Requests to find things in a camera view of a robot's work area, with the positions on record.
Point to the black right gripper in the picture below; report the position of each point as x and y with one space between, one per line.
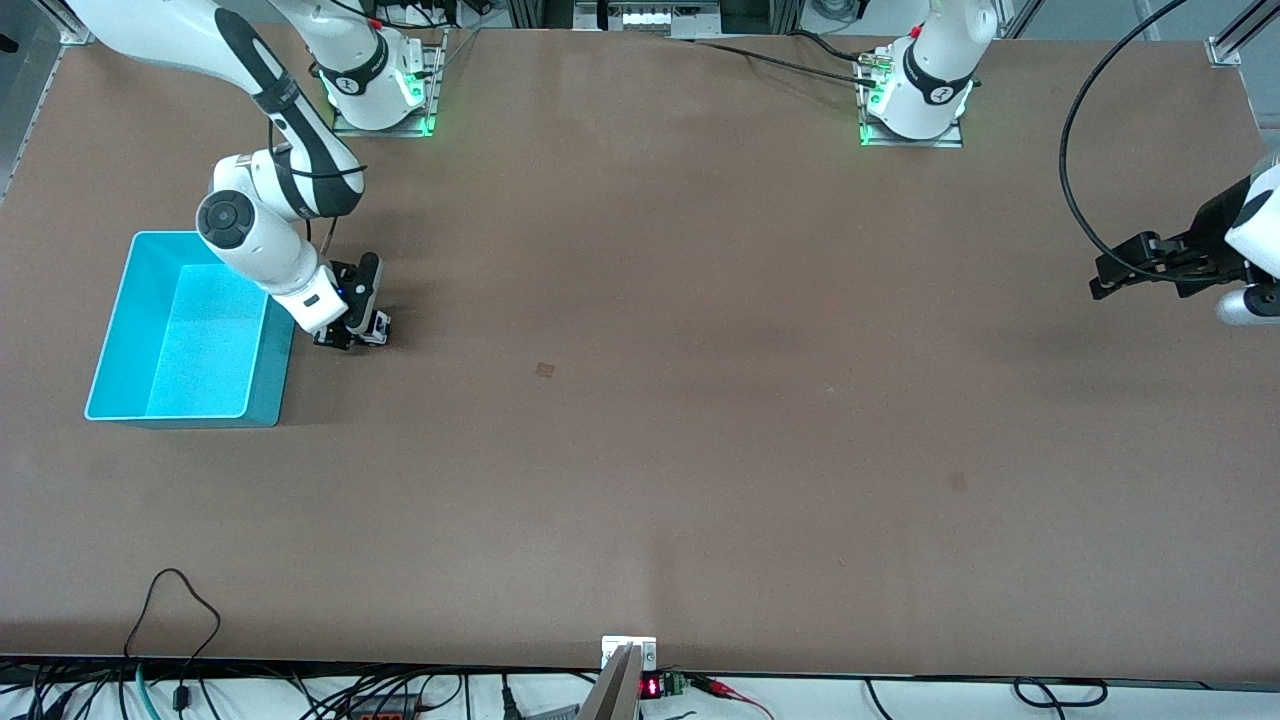
352 321

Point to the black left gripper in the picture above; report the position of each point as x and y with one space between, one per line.
1213 232

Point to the white jeep toy black roof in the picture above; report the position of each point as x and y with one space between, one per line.
381 327

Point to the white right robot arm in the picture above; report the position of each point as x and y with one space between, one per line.
250 240

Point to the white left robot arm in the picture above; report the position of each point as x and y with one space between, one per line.
930 70

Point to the turquoise plastic bin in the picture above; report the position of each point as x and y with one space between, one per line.
190 350

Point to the grey power strip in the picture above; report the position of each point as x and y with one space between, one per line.
650 18

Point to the red digit display module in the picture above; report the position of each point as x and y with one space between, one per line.
650 688

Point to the red and black clip leads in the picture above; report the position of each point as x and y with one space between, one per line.
715 686

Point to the aluminium frame profile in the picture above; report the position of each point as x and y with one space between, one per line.
1225 50

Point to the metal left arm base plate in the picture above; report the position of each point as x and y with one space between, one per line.
940 141

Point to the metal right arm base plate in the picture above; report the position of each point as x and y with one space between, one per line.
437 70

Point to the aluminium corner bracket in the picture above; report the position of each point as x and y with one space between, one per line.
72 28

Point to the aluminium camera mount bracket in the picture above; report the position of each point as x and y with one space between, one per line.
615 690

